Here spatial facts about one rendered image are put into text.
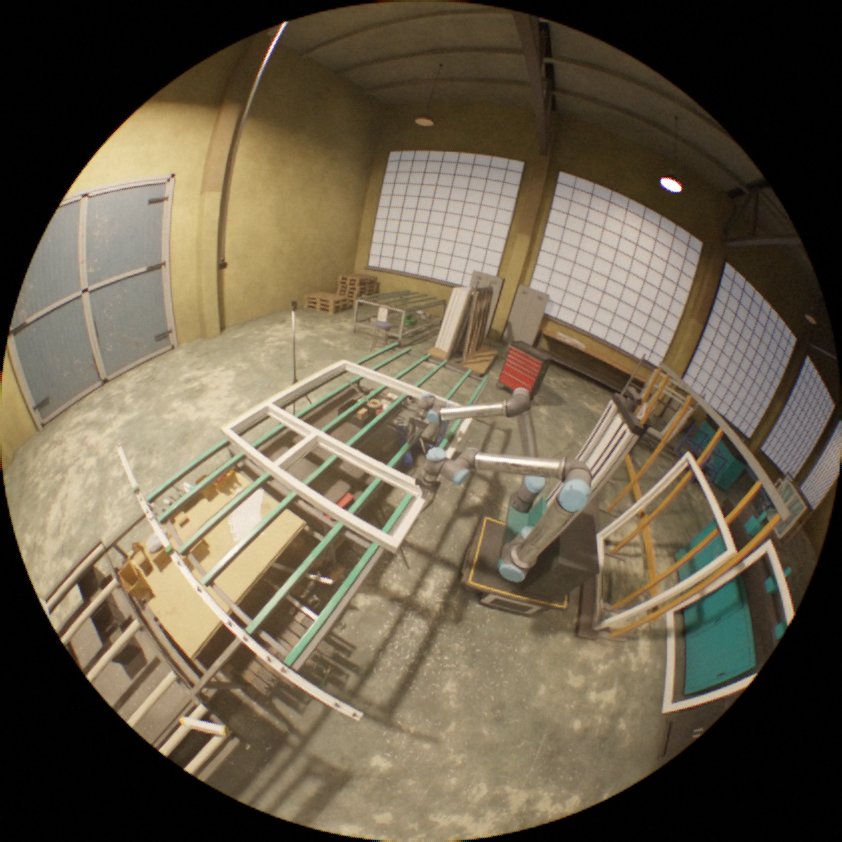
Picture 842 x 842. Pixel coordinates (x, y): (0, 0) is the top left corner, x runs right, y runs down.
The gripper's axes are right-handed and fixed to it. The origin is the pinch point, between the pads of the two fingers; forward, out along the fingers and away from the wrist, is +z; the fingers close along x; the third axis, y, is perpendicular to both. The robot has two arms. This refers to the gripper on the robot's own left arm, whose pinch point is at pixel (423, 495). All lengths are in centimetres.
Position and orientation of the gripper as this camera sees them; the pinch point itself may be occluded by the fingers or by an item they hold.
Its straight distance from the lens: 153.3
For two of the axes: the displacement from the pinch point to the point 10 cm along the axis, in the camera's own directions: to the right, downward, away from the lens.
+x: 8.9, 3.8, -2.4
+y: -4.1, 4.7, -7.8
